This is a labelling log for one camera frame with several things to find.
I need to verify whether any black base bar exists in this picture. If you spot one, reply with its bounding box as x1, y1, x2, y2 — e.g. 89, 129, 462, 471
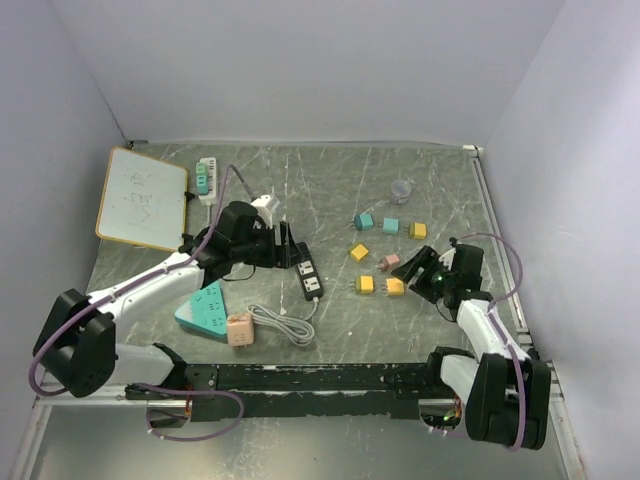
125, 361, 454, 422

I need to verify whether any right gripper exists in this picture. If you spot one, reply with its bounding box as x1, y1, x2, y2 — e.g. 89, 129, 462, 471
392, 246, 456, 303

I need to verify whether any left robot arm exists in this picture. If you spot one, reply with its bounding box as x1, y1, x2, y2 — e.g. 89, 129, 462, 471
28, 201, 303, 399

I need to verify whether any pink cube socket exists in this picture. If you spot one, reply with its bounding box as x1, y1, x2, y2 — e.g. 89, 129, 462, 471
226, 312, 255, 347

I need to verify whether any grey coiled power cable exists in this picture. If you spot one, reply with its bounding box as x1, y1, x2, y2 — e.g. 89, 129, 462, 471
247, 297, 321, 347

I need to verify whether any aluminium rail frame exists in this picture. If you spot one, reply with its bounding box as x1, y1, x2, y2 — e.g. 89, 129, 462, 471
32, 146, 560, 453

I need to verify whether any green plug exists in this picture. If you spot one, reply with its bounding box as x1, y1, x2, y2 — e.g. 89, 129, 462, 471
195, 162, 208, 178

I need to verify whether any pink plug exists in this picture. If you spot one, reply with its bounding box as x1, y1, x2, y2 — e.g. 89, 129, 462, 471
376, 253, 400, 272

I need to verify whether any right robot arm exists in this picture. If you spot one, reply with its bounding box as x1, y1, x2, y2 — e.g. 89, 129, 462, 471
391, 242, 551, 450

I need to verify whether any yellow plug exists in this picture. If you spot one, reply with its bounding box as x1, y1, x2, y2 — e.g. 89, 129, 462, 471
382, 277, 406, 297
348, 243, 369, 262
350, 275, 375, 295
407, 222, 428, 240

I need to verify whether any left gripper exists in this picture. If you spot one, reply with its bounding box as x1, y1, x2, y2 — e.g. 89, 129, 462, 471
232, 220, 306, 269

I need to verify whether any black power strip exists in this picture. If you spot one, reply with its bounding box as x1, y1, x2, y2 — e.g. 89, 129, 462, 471
295, 242, 324, 301

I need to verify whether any clear plastic cup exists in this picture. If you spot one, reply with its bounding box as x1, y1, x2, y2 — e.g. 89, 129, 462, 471
390, 180, 412, 205

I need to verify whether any white power strip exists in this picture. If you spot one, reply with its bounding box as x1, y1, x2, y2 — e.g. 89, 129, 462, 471
197, 157, 218, 206

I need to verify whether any teal triangular socket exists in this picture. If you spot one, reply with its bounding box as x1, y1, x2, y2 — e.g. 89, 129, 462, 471
174, 282, 227, 342

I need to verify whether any small whiteboard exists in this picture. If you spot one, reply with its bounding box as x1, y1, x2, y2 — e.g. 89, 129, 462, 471
95, 147, 188, 252

